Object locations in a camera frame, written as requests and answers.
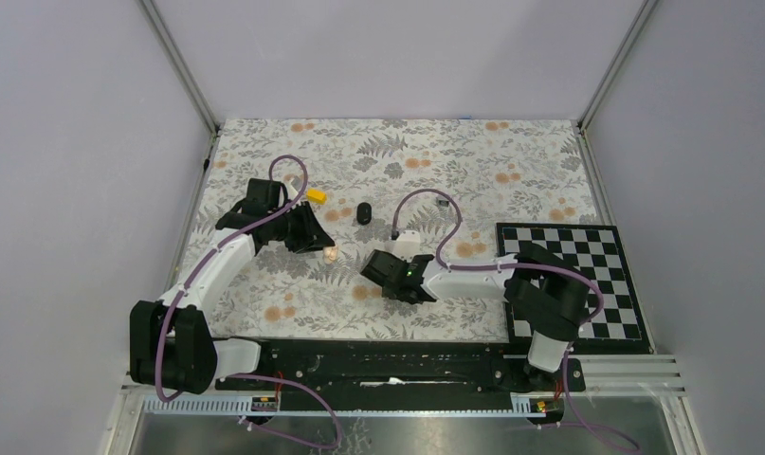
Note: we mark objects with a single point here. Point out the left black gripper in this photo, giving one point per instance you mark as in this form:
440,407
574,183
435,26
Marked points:
312,236

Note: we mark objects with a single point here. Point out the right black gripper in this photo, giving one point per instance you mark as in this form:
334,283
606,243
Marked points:
388,293

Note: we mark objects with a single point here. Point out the pink round small object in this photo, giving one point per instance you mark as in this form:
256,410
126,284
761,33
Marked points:
330,254

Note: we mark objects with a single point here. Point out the black earbud charging case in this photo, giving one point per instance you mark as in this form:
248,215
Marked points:
364,213

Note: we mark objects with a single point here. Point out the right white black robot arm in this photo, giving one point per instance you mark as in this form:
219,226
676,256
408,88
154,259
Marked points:
553,297

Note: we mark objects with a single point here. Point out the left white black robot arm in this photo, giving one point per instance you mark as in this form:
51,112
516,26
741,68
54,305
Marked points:
171,346

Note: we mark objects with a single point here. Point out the yellow small object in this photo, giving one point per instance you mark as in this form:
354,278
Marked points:
316,196

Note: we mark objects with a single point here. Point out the floral patterned table mat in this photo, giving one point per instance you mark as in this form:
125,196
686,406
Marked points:
490,170

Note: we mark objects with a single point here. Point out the black white checkerboard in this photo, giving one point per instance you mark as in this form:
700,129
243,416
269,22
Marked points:
597,253

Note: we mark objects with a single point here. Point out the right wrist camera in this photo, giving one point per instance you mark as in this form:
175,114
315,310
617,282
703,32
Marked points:
406,245

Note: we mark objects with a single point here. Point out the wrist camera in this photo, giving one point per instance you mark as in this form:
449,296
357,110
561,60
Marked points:
406,245
294,188

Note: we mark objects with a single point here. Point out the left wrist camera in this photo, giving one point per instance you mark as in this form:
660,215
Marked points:
294,188

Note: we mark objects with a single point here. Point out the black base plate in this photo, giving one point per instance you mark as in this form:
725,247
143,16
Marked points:
385,375

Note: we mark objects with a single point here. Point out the left aluminium frame post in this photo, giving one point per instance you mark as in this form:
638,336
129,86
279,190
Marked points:
179,65

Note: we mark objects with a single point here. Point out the aluminium frame post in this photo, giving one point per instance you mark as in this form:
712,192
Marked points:
179,65
634,32

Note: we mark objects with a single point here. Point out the right aluminium frame post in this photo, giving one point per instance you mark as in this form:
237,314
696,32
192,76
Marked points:
634,32

